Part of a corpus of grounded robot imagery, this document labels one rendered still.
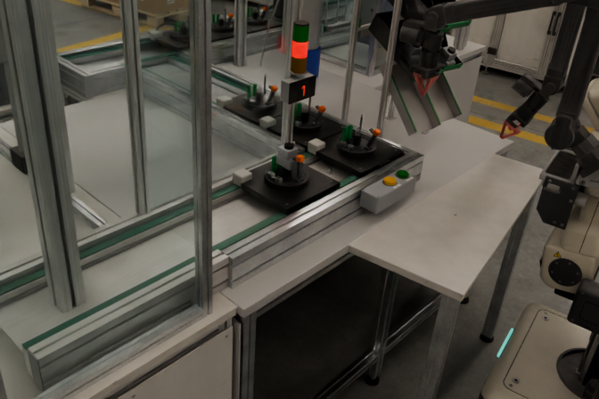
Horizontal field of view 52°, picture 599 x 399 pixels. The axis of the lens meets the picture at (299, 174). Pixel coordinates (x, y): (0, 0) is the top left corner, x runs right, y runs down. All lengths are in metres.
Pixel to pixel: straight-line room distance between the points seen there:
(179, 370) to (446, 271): 0.78
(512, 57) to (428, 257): 4.36
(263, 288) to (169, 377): 0.33
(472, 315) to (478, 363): 0.30
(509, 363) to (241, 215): 1.17
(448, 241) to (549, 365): 0.77
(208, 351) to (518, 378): 1.22
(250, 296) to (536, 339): 1.32
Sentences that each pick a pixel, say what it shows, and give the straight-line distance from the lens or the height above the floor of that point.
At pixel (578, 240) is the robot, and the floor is 0.86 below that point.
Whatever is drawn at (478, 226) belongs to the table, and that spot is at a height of 0.86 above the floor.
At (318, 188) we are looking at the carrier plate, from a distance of 1.89.
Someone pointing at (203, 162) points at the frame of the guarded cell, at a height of 1.30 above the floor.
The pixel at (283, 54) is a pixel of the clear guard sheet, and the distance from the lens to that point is 1.94.
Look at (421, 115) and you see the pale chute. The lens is 2.33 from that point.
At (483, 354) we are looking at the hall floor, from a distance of 2.88.
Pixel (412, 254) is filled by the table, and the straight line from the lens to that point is 1.86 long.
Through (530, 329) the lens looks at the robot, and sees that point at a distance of 2.64.
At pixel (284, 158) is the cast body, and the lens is 1.86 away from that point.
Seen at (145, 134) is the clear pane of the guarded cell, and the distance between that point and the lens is 1.22.
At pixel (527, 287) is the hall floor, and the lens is 3.33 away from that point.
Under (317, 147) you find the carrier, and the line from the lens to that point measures 2.10.
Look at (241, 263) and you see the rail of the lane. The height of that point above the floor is 0.93.
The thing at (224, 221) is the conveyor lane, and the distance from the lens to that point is 1.81.
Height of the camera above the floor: 1.94
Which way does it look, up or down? 30 degrees down
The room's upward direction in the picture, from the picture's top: 4 degrees clockwise
